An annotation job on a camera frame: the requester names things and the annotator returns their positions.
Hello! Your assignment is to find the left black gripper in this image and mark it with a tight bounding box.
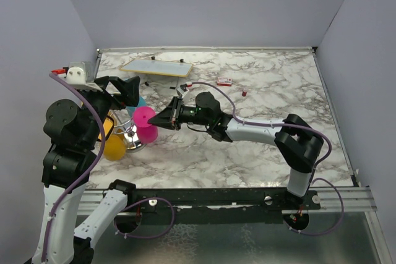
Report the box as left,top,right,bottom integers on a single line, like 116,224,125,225
79,74,140,147

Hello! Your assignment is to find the blue plastic wine glass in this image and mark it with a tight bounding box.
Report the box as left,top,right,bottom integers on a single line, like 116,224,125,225
126,96,147,117

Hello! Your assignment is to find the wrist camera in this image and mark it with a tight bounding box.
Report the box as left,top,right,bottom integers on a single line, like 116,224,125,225
51,61,100,90
176,82,192,99

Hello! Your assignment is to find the pink plastic wine glass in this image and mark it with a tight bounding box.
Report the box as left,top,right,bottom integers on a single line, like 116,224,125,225
132,106,158,144

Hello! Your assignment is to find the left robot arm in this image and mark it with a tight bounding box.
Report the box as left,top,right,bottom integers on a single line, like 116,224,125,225
30,73,140,263

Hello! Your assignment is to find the yellow wine glass rear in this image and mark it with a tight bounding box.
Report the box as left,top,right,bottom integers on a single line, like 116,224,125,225
103,111,116,140

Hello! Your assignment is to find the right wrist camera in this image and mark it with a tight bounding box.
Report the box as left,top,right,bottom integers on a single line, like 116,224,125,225
176,82,192,99

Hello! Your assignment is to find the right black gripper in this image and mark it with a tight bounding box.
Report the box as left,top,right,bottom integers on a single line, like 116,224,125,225
148,97,210,132

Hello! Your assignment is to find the aluminium rail frame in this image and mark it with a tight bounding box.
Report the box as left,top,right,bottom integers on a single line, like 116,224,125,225
33,46,387,264

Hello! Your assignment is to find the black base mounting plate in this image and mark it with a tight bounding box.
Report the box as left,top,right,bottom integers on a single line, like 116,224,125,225
126,187,320,225

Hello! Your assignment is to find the red card box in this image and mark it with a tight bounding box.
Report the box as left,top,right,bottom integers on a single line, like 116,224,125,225
217,77,233,87

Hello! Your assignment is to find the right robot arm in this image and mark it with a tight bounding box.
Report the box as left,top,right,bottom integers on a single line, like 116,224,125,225
148,92,324,209

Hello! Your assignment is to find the yellow wine glass front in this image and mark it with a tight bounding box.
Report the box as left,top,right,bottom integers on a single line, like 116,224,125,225
103,134,126,161

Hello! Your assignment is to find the yellow framed whiteboard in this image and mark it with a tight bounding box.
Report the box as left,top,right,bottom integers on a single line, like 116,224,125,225
119,58,194,78

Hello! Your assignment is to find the yellow wine glass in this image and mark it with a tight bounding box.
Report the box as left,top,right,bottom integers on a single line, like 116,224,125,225
103,111,116,140
103,134,126,161

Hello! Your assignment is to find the chrome wine glass rack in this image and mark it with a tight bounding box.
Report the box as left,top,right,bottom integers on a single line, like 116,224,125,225
110,110,146,154

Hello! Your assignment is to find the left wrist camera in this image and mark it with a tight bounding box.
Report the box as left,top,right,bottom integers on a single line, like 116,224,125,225
51,61,100,90

